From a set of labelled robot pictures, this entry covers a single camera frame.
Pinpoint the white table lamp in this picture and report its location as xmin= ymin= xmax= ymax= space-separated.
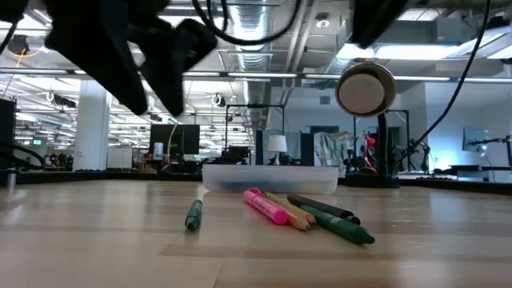
xmin=266 ymin=134 xmax=289 ymax=166

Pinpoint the long ceiling light strip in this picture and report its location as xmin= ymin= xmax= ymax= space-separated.
xmin=0 ymin=67 xmax=343 ymax=81

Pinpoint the orange pencil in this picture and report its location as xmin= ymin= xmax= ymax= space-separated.
xmin=275 ymin=206 xmax=313 ymax=232

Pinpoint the white cabinet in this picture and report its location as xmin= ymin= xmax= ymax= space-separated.
xmin=106 ymin=146 xmax=134 ymax=170

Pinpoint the pink-lidded clear supply box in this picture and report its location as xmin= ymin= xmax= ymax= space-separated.
xmin=202 ymin=163 xmax=340 ymax=195

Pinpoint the red object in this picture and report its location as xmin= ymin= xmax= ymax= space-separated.
xmin=362 ymin=134 xmax=378 ymax=171

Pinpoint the black pen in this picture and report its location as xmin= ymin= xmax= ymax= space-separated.
xmin=286 ymin=194 xmax=362 ymax=226

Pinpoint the black aluminium table frame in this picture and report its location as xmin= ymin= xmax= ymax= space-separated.
xmin=0 ymin=170 xmax=512 ymax=197

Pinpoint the gray wall monitor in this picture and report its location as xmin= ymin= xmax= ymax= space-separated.
xmin=462 ymin=127 xmax=491 ymax=154

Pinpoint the pink highlighter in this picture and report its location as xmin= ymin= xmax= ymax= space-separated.
xmin=242 ymin=186 xmax=290 ymax=226

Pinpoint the patterned cloth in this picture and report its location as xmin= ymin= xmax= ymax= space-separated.
xmin=313 ymin=130 xmax=371 ymax=167

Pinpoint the dark green marker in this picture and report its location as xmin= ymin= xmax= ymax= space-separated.
xmin=184 ymin=198 xmax=204 ymax=232

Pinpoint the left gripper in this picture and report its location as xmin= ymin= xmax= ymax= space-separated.
xmin=43 ymin=0 xmax=220 ymax=118

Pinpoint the black desk lamp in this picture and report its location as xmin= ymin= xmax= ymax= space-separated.
xmin=334 ymin=61 xmax=402 ymax=189

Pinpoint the yellow pencil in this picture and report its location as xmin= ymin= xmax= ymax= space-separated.
xmin=263 ymin=191 xmax=318 ymax=226

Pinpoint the silver ventilation duct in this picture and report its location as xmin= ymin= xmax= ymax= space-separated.
xmin=226 ymin=0 xmax=277 ymax=131

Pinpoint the black cabinet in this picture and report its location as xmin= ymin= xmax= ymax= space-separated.
xmin=0 ymin=98 xmax=18 ymax=172

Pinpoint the black monitor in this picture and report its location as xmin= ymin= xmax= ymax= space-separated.
xmin=149 ymin=123 xmax=201 ymax=162

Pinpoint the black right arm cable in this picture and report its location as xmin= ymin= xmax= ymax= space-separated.
xmin=393 ymin=0 xmax=492 ymax=165

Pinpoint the black ceiling cord reel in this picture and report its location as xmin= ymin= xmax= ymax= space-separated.
xmin=6 ymin=34 xmax=31 ymax=57

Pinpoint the dark green crayon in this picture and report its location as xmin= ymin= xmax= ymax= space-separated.
xmin=298 ymin=204 xmax=377 ymax=246

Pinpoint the white column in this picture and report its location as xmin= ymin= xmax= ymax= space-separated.
xmin=73 ymin=79 xmax=110 ymax=172

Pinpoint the black curved cable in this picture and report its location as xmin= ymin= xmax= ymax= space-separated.
xmin=0 ymin=139 xmax=48 ymax=171

